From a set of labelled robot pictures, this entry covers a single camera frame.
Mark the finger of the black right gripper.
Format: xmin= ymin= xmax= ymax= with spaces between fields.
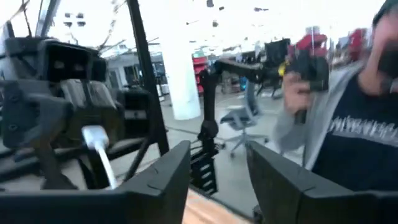
xmin=79 ymin=149 xmax=108 ymax=190
xmin=34 ymin=144 xmax=78 ymax=190

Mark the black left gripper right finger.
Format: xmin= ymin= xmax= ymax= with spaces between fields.
xmin=245 ymin=140 xmax=398 ymax=224

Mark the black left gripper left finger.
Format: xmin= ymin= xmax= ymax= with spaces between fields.
xmin=0 ymin=139 xmax=192 ymax=224

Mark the medium white USB cable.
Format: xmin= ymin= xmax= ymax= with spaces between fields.
xmin=81 ymin=124 xmax=118 ymax=190

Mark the person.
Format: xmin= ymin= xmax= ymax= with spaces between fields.
xmin=272 ymin=0 xmax=398 ymax=193

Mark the grey office chair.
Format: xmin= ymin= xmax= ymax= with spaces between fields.
xmin=219 ymin=80 xmax=270 ymax=159

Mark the person's hand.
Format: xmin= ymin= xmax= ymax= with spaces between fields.
xmin=282 ymin=72 xmax=313 ymax=115

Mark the white building column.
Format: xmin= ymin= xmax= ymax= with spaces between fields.
xmin=160 ymin=0 xmax=202 ymax=121

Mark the red shelf rack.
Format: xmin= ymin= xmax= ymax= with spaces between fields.
xmin=192 ymin=55 xmax=209 ymax=95

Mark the red tool cabinet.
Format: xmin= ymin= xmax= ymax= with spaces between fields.
xmin=347 ymin=27 xmax=369 ymax=62

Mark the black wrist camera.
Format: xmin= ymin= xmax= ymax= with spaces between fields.
xmin=45 ymin=39 xmax=108 ymax=83

